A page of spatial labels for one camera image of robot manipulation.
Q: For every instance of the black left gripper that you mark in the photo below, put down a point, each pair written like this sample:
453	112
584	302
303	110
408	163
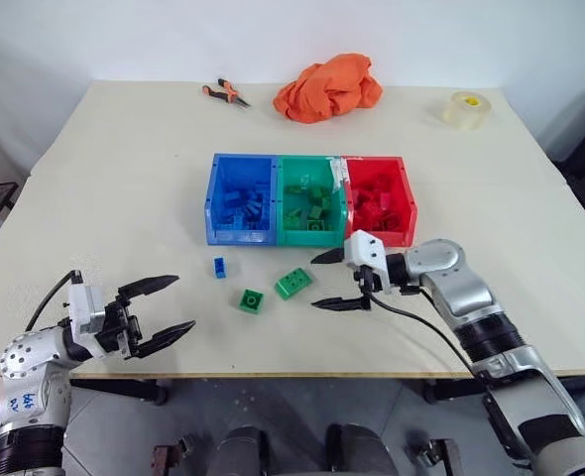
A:
120	327

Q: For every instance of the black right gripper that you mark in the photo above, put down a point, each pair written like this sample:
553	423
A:
366	280

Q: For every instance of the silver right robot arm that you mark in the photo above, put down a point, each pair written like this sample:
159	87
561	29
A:
471	292

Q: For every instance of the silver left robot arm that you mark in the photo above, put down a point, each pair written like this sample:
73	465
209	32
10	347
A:
25	358

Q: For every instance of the large green toy block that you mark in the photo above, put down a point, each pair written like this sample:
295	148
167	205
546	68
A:
293	283

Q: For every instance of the green plastic bin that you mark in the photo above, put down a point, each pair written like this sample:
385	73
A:
302	239

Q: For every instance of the small blue toy block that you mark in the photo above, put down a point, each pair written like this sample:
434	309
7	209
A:
219	268

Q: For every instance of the red toy block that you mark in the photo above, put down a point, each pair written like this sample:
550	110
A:
386	200
367	210

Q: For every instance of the black table leg bar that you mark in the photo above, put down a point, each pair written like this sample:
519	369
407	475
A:
124	389
456	389

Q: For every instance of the square green toy block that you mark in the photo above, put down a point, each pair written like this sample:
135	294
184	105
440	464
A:
251	301

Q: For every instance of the blue plastic bin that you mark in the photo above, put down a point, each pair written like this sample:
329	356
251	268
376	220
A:
243	238

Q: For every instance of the white tape strips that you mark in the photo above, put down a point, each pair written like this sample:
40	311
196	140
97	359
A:
337	173

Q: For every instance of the red plastic bin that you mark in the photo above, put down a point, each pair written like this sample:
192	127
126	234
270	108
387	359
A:
406	198

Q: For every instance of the crumpled orange cloth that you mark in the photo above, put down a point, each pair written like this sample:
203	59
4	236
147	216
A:
327	89

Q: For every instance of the clear tape roll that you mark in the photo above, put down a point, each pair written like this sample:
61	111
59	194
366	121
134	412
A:
465	111

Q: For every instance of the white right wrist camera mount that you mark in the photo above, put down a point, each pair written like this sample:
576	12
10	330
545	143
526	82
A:
367	252

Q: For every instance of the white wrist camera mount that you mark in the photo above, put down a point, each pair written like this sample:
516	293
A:
367	252
84	307

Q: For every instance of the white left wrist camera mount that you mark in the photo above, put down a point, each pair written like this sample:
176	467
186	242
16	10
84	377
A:
84	307

